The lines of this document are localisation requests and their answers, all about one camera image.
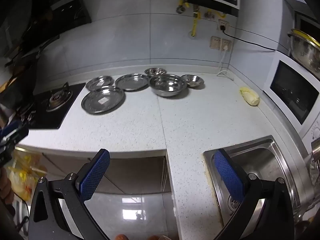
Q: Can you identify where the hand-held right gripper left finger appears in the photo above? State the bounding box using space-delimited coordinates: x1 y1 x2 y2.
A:
27 149 112 240

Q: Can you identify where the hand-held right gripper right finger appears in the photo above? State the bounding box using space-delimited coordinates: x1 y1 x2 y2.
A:
212 149 295 240

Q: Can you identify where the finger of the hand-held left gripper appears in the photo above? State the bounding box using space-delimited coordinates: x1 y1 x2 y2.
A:
0 120 29 144

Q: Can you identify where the small steel bowl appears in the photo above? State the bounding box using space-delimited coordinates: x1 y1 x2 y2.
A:
180 74 204 88
144 67 167 77

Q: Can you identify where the large steel bowl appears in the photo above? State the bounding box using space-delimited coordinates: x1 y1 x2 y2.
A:
149 74 188 98

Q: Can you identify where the person's left hand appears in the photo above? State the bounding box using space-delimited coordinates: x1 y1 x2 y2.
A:
0 167 12 205

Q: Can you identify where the yellow plastic bag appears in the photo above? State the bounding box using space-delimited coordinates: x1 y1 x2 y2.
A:
6 150 48 200

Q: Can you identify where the steel sink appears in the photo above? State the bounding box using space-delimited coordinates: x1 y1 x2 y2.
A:
203 135 308 230

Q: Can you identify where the black gas stove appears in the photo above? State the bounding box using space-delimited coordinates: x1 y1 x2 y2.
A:
15 82 87 130

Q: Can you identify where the black pan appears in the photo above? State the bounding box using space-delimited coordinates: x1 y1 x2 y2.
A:
0 35 60 110

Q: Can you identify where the large steel plate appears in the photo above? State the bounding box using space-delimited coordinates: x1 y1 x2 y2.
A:
81 85 126 115

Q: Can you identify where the steel faucet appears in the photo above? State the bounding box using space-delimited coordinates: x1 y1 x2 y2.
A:
304 139 320 205

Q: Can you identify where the small steel plate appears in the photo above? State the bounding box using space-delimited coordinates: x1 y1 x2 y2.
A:
85 75 115 92

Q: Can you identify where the medium steel plate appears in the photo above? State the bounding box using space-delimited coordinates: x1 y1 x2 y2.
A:
115 73 150 92

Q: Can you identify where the white microwave oven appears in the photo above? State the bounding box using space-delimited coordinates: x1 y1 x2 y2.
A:
262 51 320 143

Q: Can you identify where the black range hood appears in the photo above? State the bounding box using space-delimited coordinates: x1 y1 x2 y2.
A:
15 0 92 34

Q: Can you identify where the white power cable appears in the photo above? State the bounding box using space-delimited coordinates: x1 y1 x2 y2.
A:
216 45 234 80

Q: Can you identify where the wall outlet with white plug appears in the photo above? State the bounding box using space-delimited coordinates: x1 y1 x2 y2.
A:
221 39 233 52

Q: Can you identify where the black power cable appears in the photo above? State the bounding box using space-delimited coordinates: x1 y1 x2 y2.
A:
221 25 292 55

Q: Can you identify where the beige wall outlet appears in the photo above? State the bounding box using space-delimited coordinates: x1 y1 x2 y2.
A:
210 36 222 49

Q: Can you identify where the long yellow gas hose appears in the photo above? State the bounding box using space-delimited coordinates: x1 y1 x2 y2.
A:
190 5 202 37

